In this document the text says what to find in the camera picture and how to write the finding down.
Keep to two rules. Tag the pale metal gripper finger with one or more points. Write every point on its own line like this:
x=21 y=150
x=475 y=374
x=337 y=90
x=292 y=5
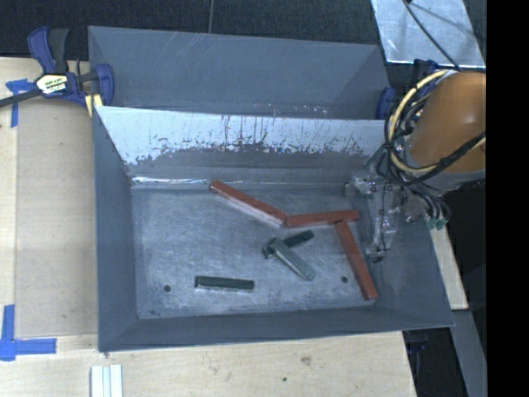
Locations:
x=358 y=187
x=382 y=236

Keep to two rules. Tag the red-brown flat block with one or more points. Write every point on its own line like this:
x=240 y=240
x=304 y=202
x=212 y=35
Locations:
x=248 y=203
x=356 y=259
x=322 y=218

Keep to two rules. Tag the dark green flat block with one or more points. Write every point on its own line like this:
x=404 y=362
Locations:
x=225 y=283
x=291 y=259
x=299 y=238

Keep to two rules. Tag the grey metal bin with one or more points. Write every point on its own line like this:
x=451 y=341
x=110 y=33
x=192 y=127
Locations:
x=206 y=230

